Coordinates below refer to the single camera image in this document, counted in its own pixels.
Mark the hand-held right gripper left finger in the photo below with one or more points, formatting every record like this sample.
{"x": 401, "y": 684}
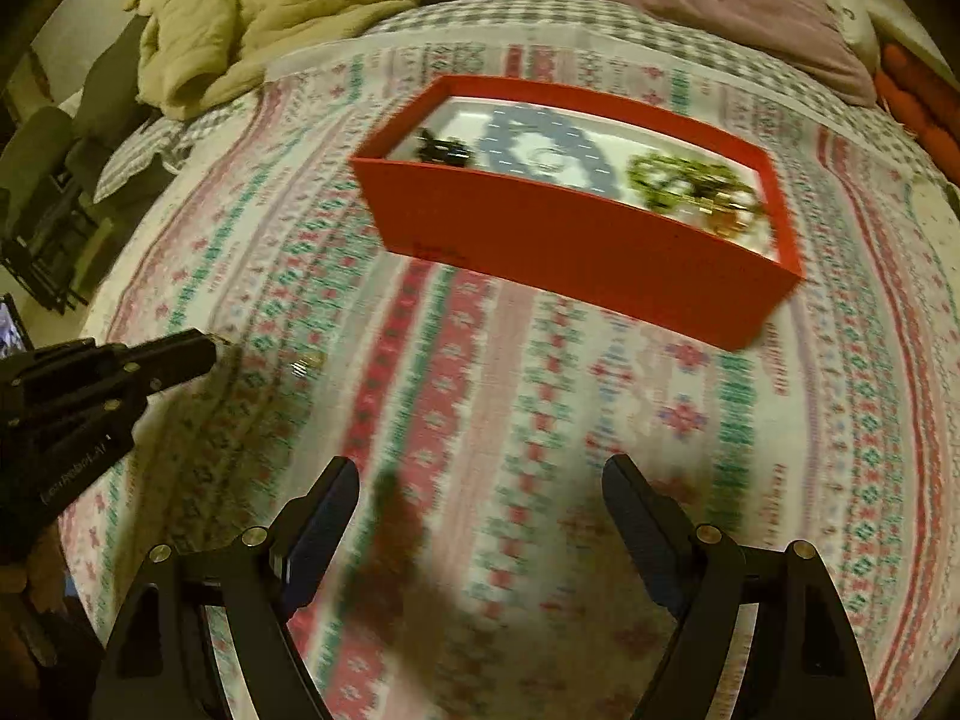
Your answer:
{"x": 322, "y": 521}

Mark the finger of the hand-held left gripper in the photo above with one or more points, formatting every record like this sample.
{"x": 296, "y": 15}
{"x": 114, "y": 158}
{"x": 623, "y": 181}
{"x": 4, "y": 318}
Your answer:
{"x": 180, "y": 356}

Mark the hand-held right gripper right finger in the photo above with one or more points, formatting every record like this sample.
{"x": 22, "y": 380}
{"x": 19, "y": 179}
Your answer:
{"x": 641, "y": 521}

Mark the red jewelry box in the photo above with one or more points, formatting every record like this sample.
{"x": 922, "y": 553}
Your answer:
{"x": 570, "y": 255}

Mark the smartphone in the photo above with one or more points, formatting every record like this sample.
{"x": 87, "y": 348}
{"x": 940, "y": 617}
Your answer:
{"x": 11, "y": 330}

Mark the patterned knit-print cloth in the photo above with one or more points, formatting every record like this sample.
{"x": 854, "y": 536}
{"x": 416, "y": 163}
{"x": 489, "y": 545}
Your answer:
{"x": 525, "y": 427}

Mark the beige quilted blanket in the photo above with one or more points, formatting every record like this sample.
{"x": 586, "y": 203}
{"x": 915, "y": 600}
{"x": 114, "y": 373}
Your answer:
{"x": 285, "y": 7}

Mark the orange plush toy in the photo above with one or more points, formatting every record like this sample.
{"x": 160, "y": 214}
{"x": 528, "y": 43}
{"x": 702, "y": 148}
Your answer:
{"x": 915, "y": 105}

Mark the white plush toy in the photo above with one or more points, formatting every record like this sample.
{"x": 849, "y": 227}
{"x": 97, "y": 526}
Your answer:
{"x": 855, "y": 7}

